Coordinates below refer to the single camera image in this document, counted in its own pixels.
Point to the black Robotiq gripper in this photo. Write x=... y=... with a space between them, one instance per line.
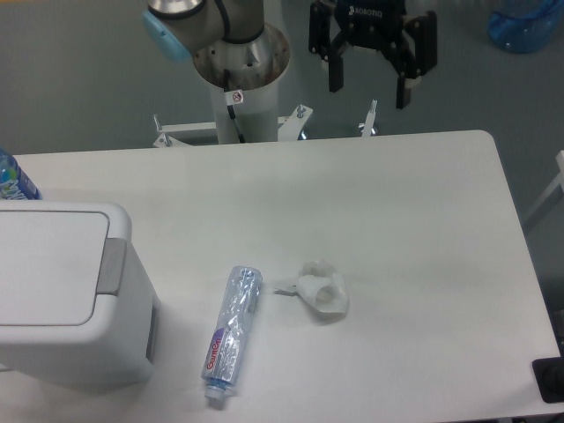
x=408 y=43

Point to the white push-lid trash can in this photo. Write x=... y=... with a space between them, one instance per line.
x=77 y=305

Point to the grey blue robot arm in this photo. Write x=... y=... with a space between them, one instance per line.
x=181 y=28

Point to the large blue water jug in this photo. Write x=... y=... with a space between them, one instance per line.
x=523 y=27

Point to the crushed clear plastic bottle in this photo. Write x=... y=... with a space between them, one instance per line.
x=228 y=343

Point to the black device at table edge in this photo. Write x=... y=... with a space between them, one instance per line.
x=549 y=376

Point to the blue labelled water bottle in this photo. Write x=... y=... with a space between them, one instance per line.
x=15 y=184

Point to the metal levelling foot bracket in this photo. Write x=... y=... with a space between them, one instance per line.
x=368 y=127

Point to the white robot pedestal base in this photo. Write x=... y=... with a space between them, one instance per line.
x=247 y=92

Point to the white furniture frame at right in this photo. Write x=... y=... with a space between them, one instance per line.
x=547 y=200

